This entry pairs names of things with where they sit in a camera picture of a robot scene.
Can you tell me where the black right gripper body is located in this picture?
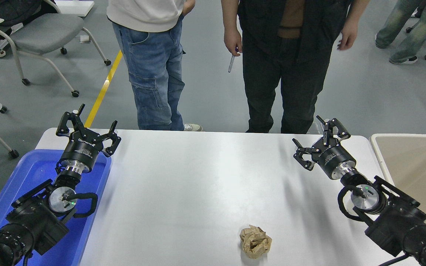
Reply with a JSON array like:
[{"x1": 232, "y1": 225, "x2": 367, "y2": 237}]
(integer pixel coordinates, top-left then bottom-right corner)
[{"x1": 313, "y1": 139, "x2": 357, "y2": 181}]

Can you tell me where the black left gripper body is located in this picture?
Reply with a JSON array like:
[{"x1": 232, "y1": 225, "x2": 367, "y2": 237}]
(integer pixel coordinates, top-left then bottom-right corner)
[{"x1": 58, "y1": 129, "x2": 105, "y2": 171}]

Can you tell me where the white pen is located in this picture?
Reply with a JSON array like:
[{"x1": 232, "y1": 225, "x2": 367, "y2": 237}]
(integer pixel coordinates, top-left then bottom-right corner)
[{"x1": 228, "y1": 46, "x2": 239, "y2": 73}]

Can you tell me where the person's left hand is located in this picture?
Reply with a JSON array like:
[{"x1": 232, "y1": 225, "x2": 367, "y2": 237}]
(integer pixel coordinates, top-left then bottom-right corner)
[{"x1": 337, "y1": 20, "x2": 359, "y2": 51}]

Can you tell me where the person's right hand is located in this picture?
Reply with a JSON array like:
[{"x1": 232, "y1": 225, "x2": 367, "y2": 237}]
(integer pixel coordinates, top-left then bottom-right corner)
[{"x1": 224, "y1": 29, "x2": 243, "y2": 57}]

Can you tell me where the person's hand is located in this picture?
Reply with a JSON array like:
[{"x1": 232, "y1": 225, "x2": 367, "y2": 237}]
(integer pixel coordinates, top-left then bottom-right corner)
[{"x1": 182, "y1": 0, "x2": 196, "y2": 17}]

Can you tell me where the blue plastic tray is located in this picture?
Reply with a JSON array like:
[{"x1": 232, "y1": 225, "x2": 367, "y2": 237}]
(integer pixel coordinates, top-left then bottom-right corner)
[{"x1": 0, "y1": 149, "x2": 112, "y2": 266}]

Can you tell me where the person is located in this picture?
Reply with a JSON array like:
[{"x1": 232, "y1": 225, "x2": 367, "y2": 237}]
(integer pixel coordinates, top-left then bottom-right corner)
[
  {"x1": 106, "y1": 0, "x2": 203, "y2": 132},
  {"x1": 221, "y1": 0, "x2": 371, "y2": 134},
  {"x1": 375, "y1": 0, "x2": 426, "y2": 64}
]

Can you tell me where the large pale plastic bin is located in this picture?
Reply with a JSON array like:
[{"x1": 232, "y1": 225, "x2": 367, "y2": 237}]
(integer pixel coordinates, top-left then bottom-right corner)
[{"x1": 369, "y1": 133, "x2": 426, "y2": 238}]

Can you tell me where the grey office chair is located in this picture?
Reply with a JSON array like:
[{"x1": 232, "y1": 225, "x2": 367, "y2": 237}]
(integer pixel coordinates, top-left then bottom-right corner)
[{"x1": 0, "y1": 0, "x2": 112, "y2": 98}]

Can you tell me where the crumpled tan paper ball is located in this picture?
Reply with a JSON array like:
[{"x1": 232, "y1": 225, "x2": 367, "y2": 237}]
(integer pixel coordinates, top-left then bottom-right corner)
[{"x1": 240, "y1": 225, "x2": 273, "y2": 259}]

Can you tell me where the black garment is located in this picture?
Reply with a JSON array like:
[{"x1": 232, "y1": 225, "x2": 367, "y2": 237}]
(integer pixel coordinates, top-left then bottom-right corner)
[{"x1": 0, "y1": 0, "x2": 56, "y2": 50}]

